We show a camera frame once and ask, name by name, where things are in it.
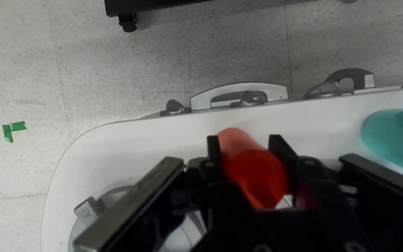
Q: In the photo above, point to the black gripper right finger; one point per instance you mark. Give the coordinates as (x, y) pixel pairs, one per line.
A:
(379, 189)

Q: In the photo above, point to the black furniture base with caster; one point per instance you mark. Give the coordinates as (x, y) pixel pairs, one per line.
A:
(132, 14)

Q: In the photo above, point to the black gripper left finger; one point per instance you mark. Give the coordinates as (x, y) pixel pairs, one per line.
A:
(111, 226)

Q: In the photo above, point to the orange toy bottle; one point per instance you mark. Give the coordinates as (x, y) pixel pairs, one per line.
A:
(260, 175)

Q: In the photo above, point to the green floor tape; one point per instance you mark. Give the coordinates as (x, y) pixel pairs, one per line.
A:
(9, 129)

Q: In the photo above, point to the teal toy cup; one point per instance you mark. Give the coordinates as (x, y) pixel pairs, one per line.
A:
(382, 135)

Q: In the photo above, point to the white toy kitchen counter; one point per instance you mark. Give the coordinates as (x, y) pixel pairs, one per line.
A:
(120, 153)

